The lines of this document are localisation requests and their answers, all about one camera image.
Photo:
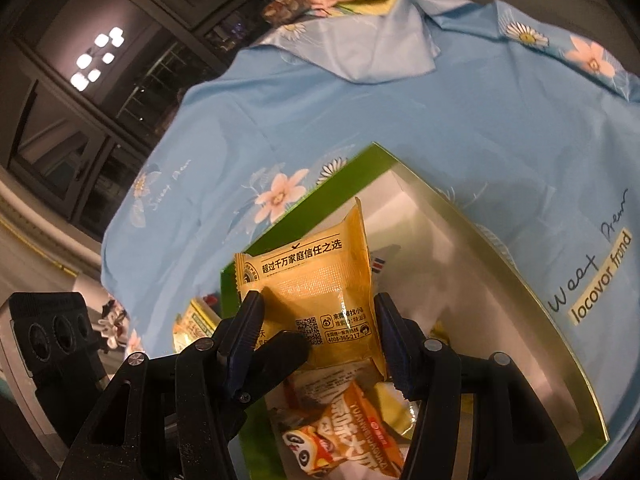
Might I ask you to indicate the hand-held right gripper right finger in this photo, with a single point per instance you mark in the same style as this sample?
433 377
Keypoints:
397 355

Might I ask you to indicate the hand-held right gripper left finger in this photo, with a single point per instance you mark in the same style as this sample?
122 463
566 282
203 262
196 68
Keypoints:
245 340

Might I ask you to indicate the long yellow snack packet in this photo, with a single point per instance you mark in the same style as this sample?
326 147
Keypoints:
195 322

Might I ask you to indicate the pale yellow snack packet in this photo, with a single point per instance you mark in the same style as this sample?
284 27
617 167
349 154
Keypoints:
310 280

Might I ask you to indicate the green cardboard box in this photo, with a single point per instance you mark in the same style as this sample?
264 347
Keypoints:
480 320

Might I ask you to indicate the small white snack packet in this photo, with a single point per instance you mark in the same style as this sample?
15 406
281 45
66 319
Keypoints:
382 262

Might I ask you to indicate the orange panda snack packet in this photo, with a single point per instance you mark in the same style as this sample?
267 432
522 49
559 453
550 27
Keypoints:
345 435

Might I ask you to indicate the floral fabric bundle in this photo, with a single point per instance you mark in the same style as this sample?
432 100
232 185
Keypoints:
112 325

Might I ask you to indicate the blue floral bed sheet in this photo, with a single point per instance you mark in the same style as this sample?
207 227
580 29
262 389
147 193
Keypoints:
400 110

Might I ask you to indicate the dark window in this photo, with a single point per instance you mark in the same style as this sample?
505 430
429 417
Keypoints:
100 85

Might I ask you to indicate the brown patterned cloth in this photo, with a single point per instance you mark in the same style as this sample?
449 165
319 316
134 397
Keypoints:
282 7

